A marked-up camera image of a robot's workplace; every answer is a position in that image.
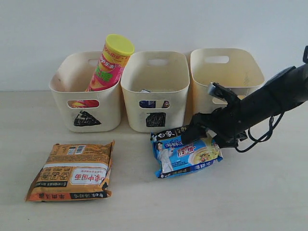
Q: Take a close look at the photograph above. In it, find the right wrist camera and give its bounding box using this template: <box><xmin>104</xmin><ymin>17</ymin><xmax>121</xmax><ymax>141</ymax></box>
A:
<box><xmin>208</xmin><ymin>82</ymin><xmax>239</xmax><ymax>104</ymax></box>

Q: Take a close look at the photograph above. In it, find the middle cream plastic bin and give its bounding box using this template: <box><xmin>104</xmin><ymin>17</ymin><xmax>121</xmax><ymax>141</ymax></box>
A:
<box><xmin>120</xmin><ymin>51</ymin><xmax>190</xmax><ymax>133</ymax></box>

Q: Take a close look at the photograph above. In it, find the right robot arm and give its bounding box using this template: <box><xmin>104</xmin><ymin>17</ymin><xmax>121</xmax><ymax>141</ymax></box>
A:
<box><xmin>181</xmin><ymin>49</ymin><xmax>308</xmax><ymax>152</ymax></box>

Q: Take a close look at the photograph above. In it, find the purple juice carton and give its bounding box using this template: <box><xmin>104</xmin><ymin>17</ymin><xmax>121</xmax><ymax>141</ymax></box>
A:
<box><xmin>162</xmin><ymin>101</ymin><xmax>170</xmax><ymax>108</ymax></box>

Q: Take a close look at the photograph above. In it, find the blue instant noodle packet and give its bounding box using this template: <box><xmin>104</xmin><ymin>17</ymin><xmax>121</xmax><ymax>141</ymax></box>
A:
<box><xmin>150</xmin><ymin>126</ymin><xmax>223</xmax><ymax>179</ymax></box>

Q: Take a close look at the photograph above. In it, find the white blue milk carton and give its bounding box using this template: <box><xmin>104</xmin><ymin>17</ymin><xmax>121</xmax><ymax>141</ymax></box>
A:
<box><xmin>139</xmin><ymin>100</ymin><xmax>156</xmax><ymax>108</ymax></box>

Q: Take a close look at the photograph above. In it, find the cream plastic bin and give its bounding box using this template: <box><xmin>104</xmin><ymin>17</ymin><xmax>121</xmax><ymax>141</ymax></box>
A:
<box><xmin>49</xmin><ymin>51</ymin><xmax>124</xmax><ymax>132</ymax></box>
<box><xmin>190</xmin><ymin>48</ymin><xmax>265</xmax><ymax>114</ymax></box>
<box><xmin>120</xmin><ymin>51</ymin><xmax>190</xmax><ymax>133</ymax></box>

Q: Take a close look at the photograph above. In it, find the right cream plastic bin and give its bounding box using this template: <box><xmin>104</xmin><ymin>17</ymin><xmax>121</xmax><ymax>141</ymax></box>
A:
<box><xmin>190</xmin><ymin>48</ymin><xmax>265</xmax><ymax>114</ymax></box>

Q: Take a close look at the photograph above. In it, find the left cream plastic bin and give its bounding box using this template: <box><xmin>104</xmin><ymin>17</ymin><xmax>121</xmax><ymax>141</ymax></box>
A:
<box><xmin>49</xmin><ymin>51</ymin><xmax>124</xmax><ymax>132</ymax></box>

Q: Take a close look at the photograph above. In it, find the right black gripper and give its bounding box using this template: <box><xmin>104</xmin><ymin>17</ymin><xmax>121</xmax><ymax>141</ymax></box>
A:
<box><xmin>181</xmin><ymin>102</ymin><xmax>247</xmax><ymax>148</ymax></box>

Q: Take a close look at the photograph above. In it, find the pink chips can yellow lid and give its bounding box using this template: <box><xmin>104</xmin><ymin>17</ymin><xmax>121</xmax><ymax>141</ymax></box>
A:
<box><xmin>86</xmin><ymin>34</ymin><xmax>135</xmax><ymax>92</ymax></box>

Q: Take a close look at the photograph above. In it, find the orange instant noodle packet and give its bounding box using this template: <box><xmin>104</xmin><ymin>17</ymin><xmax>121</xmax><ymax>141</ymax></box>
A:
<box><xmin>25</xmin><ymin>141</ymin><xmax>115</xmax><ymax>202</ymax></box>

